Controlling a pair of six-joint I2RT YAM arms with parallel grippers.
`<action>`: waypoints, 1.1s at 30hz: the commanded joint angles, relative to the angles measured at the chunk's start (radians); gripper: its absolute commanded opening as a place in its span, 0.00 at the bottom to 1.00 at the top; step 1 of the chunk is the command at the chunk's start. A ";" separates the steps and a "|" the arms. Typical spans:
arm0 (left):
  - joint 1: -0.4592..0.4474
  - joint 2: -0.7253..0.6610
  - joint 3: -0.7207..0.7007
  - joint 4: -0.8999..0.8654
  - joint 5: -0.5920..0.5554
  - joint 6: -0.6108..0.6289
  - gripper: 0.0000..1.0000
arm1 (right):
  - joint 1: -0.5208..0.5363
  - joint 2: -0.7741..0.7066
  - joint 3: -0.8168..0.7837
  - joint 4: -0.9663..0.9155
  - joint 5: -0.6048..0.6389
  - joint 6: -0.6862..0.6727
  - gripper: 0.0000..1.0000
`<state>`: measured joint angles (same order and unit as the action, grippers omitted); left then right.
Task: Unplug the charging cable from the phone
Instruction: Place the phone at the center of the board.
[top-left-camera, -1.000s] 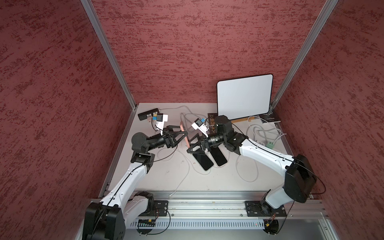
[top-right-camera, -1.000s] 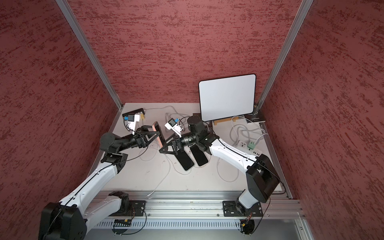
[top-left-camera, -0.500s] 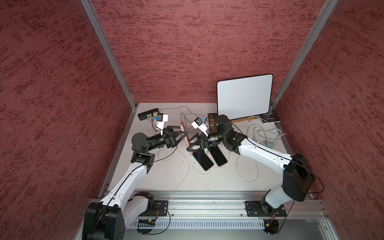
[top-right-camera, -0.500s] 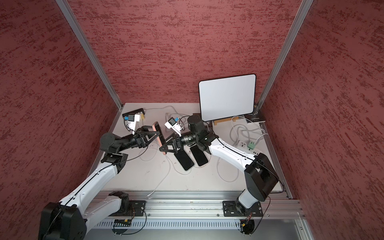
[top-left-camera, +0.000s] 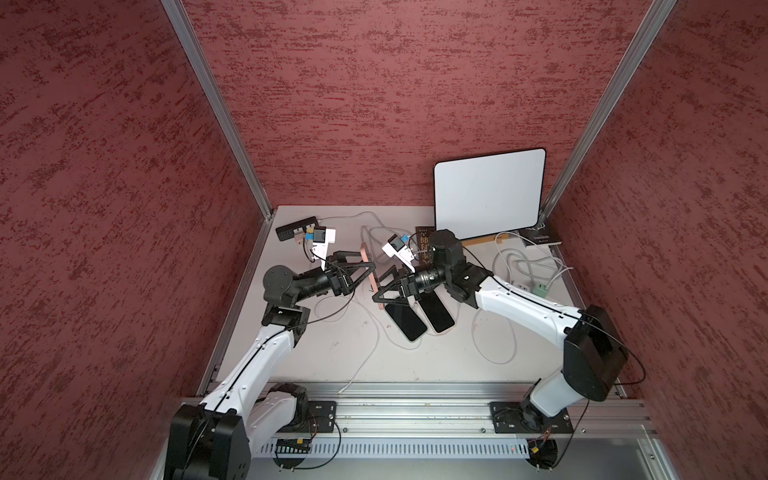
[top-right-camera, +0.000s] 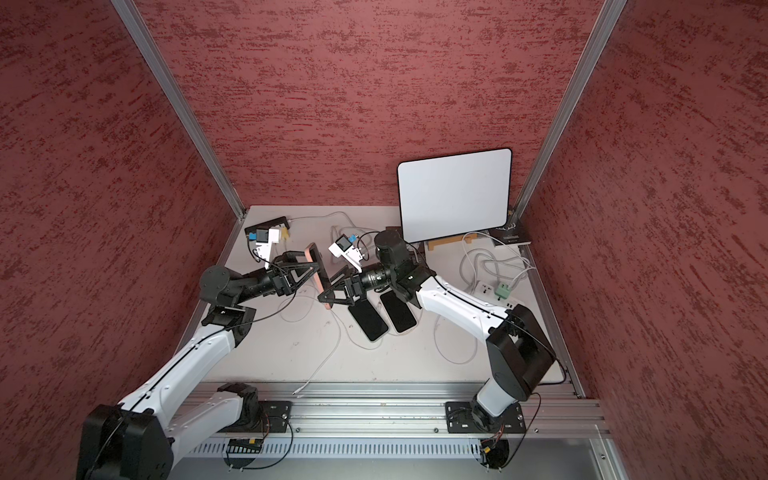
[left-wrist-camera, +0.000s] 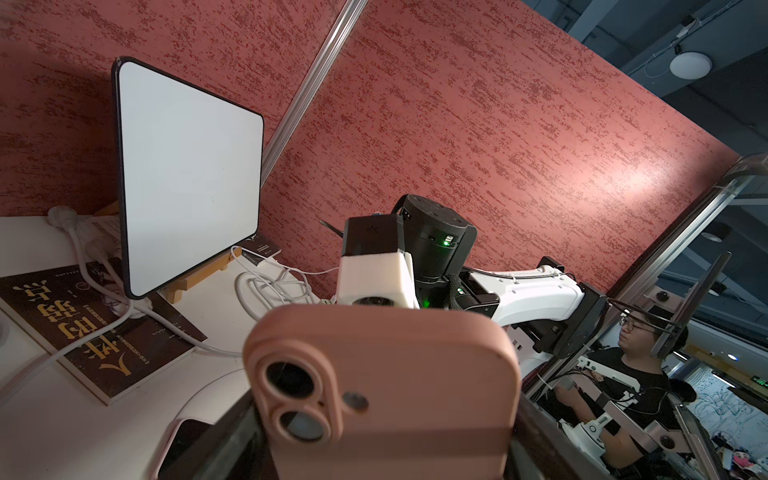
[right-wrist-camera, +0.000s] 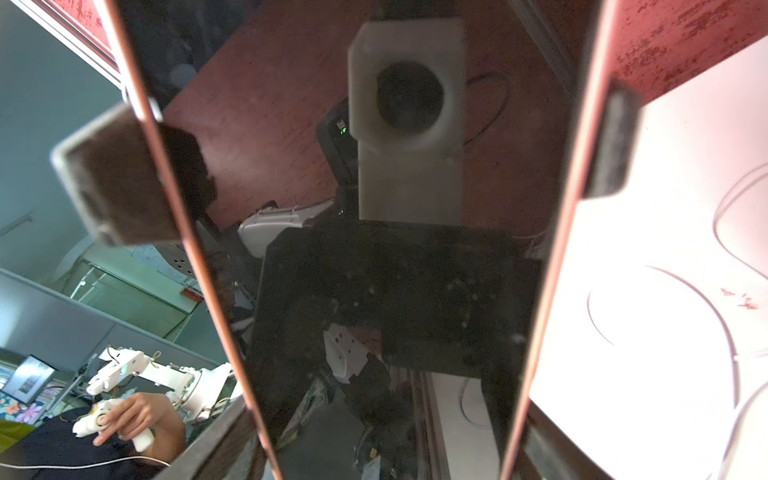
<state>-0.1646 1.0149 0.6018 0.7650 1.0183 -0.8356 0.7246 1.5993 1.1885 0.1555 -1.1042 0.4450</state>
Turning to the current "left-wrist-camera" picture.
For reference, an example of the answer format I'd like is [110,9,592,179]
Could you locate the aluminium rail frame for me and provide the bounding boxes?
[260,0,368,187]

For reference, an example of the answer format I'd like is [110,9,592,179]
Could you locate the black box behind tablet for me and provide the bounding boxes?
[238,233,282,264]

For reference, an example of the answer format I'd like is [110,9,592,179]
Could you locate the black book gold lettering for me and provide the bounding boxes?
[1,258,206,405]

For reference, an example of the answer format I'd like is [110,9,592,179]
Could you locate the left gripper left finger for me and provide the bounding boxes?
[159,391,276,479]

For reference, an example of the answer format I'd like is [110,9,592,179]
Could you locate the gold edged black phone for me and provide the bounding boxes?
[243,305,521,479]

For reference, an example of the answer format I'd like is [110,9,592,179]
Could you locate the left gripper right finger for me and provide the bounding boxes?
[509,397,611,480]

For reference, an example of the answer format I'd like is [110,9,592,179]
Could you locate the white tablet on stand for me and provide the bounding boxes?
[112,57,265,299]

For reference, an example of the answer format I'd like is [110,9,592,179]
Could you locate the wooden tablet stand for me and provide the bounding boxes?
[93,200,242,305]

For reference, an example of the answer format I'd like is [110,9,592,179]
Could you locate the round ceiling lamp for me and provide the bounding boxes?
[669,52,713,81]

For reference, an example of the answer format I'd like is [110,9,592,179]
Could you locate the thick white coiled cable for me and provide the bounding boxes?
[0,205,244,403]

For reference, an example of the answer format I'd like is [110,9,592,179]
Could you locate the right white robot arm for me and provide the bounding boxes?
[392,194,607,375]

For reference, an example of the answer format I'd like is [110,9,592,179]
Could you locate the seated person with glasses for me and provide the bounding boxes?
[553,305,698,475]

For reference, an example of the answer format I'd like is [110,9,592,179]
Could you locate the blue case phone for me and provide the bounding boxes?
[147,367,247,480]

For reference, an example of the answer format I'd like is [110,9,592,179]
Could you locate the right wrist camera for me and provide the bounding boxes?
[336,214,419,309]

